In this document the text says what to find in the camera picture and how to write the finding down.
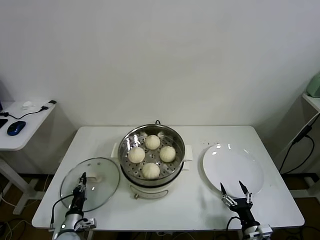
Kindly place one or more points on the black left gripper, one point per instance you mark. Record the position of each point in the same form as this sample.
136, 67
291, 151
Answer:
78, 203

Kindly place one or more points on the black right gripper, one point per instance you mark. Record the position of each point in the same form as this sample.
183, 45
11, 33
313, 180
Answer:
241, 207

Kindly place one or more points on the round glass pot lid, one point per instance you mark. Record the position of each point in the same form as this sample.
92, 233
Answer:
100, 195

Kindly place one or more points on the white steamed baozi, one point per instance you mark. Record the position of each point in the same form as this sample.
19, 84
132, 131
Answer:
136, 155
152, 142
167, 153
150, 170

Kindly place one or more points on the stainless steel steamer basket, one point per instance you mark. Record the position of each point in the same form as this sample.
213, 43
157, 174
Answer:
125, 155

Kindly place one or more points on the white round plate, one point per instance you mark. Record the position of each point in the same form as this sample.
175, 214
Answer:
232, 167

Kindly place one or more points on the cream electric cooker base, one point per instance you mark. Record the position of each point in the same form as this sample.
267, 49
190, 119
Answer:
150, 192

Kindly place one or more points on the white side desk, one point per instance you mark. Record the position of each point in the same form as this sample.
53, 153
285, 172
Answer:
22, 141

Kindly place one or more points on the blue computer mouse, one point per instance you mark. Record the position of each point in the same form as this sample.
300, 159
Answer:
15, 128

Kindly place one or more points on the small white crumpled object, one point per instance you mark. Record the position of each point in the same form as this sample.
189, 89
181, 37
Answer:
27, 105

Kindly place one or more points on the black keyboard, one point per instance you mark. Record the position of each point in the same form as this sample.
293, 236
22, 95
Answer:
3, 123

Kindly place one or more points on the white side shelf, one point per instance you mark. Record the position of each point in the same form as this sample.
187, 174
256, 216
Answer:
312, 102

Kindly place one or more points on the pale green appliance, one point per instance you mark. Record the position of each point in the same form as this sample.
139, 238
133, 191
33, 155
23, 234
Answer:
313, 86

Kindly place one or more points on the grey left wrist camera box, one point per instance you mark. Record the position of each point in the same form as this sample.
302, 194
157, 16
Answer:
86, 223

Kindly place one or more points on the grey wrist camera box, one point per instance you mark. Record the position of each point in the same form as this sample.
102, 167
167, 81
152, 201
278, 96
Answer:
265, 230
86, 223

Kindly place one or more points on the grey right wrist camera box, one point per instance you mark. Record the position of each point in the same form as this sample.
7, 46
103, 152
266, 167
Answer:
265, 230

